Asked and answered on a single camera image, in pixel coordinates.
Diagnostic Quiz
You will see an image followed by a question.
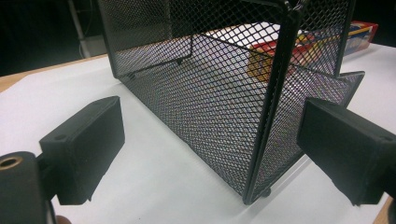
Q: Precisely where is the red and yellow box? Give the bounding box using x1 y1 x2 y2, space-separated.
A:
247 20 379 82

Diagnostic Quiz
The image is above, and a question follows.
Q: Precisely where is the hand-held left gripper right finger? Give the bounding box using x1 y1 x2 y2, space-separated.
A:
296 97 396 207

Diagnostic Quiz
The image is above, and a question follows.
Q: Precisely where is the white metal stand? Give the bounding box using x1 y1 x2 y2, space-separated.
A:
66 0 108 59

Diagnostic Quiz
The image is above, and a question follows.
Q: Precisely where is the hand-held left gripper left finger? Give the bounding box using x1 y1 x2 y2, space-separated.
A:
38 95 126 206

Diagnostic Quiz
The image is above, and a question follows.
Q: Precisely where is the black metal mesh rack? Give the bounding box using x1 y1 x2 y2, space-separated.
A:
96 0 366 206

